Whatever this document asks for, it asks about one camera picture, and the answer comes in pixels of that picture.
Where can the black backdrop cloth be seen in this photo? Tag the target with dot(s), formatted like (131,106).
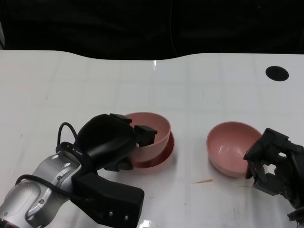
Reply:
(118,26)

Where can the thin orange scrap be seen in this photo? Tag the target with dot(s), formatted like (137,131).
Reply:
(204,181)

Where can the pink bowl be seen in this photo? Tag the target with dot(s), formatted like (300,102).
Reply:
(166,154)
(161,126)
(228,147)

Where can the black round table grommet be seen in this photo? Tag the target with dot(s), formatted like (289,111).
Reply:
(277,73)

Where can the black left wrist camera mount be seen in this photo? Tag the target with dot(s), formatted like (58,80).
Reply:
(114,199)

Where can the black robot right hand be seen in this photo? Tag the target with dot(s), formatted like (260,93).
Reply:
(291,173)

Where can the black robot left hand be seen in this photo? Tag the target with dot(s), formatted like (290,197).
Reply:
(104,137)

